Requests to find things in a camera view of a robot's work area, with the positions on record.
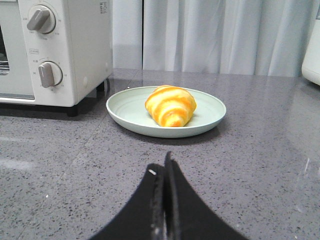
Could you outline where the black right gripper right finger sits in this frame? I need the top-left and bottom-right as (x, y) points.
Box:
(164, 151), (246, 240)

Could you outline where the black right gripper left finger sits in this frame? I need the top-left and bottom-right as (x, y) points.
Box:
(91, 163), (165, 240)

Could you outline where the yellow striped croissant bread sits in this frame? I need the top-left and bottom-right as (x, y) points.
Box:
(144, 85), (197, 127)

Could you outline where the lower grey oven knob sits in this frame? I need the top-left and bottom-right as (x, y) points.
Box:
(38, 61), (63, 88)

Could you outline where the grey oven knob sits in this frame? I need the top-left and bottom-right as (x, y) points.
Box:
(27, 5), (56, 34)
(38, 61), (63, 88)

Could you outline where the white toaster oven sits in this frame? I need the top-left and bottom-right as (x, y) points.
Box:
(0, 0), (113, 117)

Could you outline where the upper grey oven knob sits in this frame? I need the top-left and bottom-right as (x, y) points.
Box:
(27, 5), (56, 34)

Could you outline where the light green round plate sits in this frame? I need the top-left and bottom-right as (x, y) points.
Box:
(106, 86), (227, 139)

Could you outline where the white rounded appliance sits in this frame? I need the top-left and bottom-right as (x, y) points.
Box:
(301, 10), (320, 85)

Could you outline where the white curtain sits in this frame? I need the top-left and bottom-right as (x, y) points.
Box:
(112, 0), (320, 77)

